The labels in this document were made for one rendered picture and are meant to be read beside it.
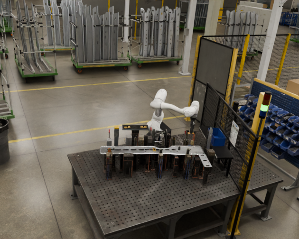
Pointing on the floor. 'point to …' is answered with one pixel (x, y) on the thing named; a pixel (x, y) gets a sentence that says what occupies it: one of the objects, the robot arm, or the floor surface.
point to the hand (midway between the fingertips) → (191, 130)
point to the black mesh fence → (229, 142)
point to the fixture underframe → (222, 223)
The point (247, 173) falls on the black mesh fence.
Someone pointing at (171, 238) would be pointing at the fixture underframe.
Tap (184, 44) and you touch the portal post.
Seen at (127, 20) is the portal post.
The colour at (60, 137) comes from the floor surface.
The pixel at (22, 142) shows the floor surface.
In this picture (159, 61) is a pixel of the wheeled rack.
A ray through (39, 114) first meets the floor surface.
